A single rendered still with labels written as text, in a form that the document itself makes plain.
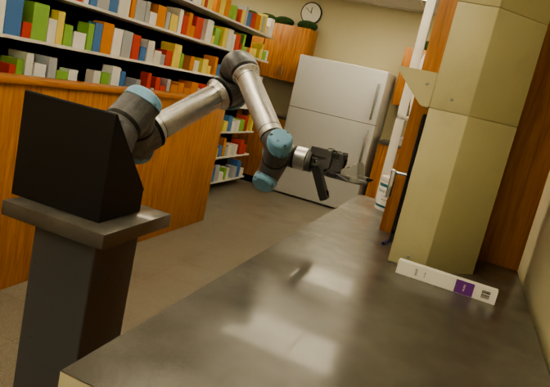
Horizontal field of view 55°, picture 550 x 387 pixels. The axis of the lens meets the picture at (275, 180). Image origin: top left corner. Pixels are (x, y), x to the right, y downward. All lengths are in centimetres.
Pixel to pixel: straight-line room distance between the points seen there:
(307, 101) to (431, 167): 524
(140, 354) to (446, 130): 107
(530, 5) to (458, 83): 29
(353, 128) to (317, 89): 67
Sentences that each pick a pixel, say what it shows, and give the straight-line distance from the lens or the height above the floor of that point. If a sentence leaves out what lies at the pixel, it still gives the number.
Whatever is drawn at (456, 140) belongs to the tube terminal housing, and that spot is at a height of 134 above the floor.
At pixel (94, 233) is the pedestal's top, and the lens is 137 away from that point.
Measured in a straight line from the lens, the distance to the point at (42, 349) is 166.
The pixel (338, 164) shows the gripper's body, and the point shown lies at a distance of 167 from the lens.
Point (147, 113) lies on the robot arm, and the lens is 156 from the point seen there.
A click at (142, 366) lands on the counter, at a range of 85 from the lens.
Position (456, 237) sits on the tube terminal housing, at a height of 105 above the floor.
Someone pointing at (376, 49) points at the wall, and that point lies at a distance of 733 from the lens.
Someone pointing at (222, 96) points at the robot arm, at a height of 130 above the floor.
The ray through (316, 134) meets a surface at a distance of 673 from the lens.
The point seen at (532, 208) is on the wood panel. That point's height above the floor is 116.
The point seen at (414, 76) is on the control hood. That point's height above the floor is 149.
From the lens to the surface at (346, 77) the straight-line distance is 666.
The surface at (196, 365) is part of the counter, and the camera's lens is 87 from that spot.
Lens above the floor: 138
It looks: 10 degrees down
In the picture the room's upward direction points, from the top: 13 degrees clockwise
